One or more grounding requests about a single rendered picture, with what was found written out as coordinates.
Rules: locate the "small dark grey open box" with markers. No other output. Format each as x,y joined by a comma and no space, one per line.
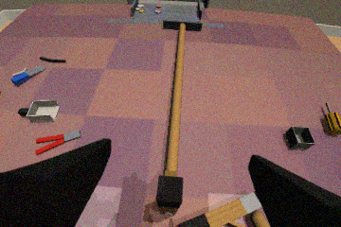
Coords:
299,138

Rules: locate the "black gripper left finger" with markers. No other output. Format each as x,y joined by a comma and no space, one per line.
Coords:
53,192

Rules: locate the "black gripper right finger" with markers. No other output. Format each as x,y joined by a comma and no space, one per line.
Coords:
291,201

